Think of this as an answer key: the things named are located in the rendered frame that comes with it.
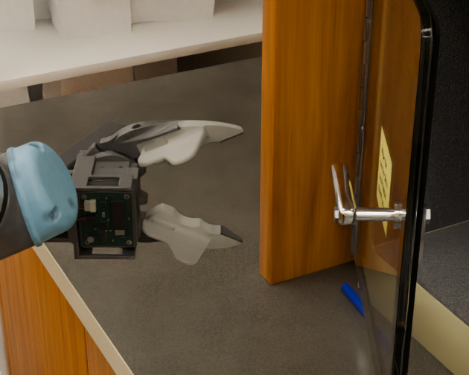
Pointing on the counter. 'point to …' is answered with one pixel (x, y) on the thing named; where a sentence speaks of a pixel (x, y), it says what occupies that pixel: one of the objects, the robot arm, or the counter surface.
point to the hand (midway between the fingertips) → (235, 183)
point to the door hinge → (359, 123)
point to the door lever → (345, 204)
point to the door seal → (422, 184)
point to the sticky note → (383, 176)
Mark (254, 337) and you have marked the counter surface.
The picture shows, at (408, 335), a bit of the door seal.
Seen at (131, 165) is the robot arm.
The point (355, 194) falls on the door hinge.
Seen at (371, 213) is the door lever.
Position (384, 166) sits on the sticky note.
